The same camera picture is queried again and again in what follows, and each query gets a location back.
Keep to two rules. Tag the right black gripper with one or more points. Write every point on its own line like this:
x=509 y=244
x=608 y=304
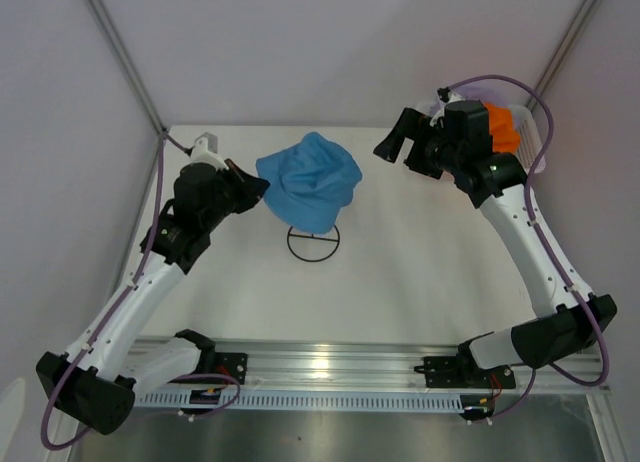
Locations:
x=408 y=126

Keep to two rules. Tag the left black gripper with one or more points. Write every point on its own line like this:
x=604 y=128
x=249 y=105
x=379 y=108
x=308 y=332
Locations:
x=252 y=188

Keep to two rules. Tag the black wire hat stand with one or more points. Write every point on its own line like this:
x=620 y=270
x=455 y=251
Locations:
x=313 y=248

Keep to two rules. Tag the blue bucket hat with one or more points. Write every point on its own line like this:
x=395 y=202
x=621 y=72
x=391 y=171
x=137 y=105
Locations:
x=310 y=182

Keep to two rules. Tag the orange bucket hat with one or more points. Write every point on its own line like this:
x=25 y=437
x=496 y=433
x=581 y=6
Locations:
x=505 y=138

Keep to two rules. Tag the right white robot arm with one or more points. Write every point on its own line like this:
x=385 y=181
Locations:
x=569 y=317

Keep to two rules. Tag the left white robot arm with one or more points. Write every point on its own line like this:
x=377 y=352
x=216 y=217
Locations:
x=89 y=381

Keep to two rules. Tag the purple bucket hat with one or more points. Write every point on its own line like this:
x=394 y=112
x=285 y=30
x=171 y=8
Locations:
x=478 y=91

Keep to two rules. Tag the white plastic basket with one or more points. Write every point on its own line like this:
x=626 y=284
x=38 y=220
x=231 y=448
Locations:
x=530 y=145

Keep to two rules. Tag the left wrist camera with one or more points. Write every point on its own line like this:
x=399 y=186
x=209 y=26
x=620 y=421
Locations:
x=205 y=149

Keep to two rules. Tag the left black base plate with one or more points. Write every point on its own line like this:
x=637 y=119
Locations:
x=232 y=364

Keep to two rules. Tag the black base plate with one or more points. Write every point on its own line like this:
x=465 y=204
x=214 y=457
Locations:
x=232 y=364
x=455 y=372

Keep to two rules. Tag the aluminium mounting rail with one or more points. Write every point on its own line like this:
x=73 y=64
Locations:
x=309 y=366

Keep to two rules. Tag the white slotted cable duct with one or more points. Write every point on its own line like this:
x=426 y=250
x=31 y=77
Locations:
x=258 y=399

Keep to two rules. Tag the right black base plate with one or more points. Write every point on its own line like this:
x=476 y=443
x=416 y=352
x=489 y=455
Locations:
x=455 y=372

